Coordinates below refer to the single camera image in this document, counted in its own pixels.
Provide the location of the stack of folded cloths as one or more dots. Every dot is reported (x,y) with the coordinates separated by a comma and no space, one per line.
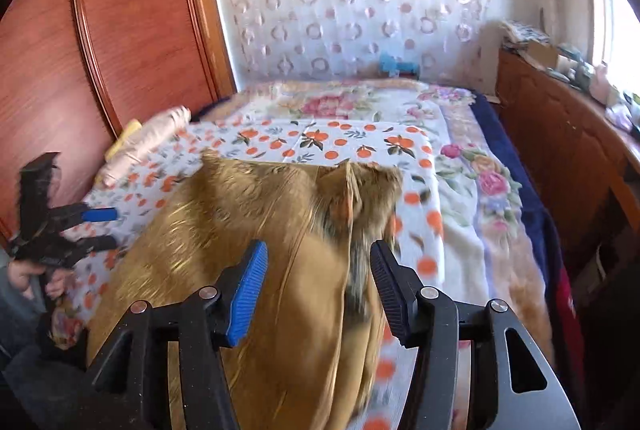
(522,33)

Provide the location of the navy bedspread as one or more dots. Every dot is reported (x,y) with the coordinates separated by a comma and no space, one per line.
(525,190)

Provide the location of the orange print bed sheet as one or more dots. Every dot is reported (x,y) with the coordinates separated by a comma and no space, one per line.
(320,140)

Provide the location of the person's left forearm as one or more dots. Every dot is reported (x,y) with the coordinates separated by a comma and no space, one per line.
(15,325)

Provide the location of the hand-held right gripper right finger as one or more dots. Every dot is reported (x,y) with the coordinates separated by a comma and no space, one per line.
(392,295)

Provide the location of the pale pink cloth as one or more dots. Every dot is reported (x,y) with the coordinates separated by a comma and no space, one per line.
(150,135)

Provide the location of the brown paisley garment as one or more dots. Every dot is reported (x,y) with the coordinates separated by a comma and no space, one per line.
(300,310)

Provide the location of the red cloth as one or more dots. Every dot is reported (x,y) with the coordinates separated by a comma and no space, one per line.
(567,310)

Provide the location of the person's left hand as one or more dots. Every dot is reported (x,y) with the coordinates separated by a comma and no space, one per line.
(22,277)

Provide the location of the long wooden cabinet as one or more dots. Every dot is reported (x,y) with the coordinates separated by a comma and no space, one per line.
(560,135)

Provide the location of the wooden headboard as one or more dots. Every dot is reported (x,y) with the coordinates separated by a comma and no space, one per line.
(125,35)

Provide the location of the floral blanket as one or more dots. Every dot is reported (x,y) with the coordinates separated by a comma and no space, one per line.
(480,210)

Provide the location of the cardboard box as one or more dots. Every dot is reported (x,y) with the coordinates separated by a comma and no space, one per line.
(542,53)

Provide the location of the circle pattern sheer curtain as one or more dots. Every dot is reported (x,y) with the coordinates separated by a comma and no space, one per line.
(350,0)

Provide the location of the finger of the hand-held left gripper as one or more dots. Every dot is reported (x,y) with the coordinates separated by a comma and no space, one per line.
(95,243)
(100,214)

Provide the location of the window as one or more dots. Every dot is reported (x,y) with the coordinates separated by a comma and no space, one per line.
(625,25)

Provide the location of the blue box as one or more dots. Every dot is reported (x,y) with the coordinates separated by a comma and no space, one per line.
(390,63)

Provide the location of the yellow pillow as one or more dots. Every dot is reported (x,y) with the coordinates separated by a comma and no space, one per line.
(125,135)

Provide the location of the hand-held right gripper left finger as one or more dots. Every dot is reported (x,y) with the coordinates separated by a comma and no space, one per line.
(247,295)

